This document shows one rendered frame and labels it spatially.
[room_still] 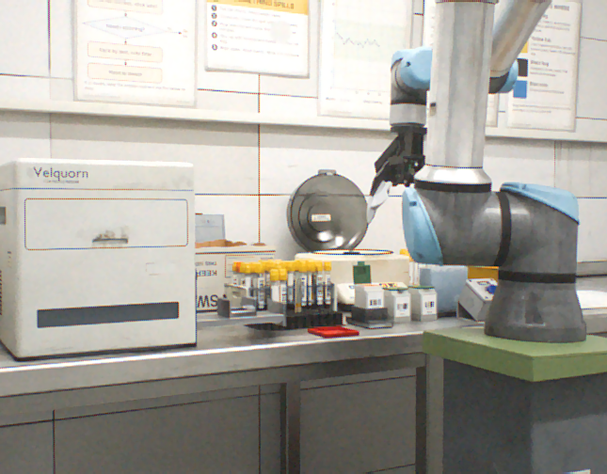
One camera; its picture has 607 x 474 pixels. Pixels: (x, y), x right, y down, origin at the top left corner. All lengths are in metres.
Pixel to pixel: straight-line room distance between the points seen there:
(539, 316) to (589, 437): 0.19
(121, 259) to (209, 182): 0.76
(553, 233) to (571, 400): 0.24
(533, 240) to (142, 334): 0.61
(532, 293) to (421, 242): 0.18
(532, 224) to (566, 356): 0.21
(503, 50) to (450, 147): 0.32
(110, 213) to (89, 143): 0.67
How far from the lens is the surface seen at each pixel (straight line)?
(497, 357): 1.13
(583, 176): 2.74
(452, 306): 1.70
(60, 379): 1.22
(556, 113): 2.66
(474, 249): 1.18
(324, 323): 1.50
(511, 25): 1.38
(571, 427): 1.21
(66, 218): 1.23
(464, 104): 1.17
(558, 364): 1.11
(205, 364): 1.28
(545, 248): 1.21
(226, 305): 1.35
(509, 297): 1.22
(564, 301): 1.22
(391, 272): 1.80
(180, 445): 2.04
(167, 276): 1.28
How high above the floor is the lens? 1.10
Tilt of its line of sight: 2 degrees down
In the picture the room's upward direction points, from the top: straight up
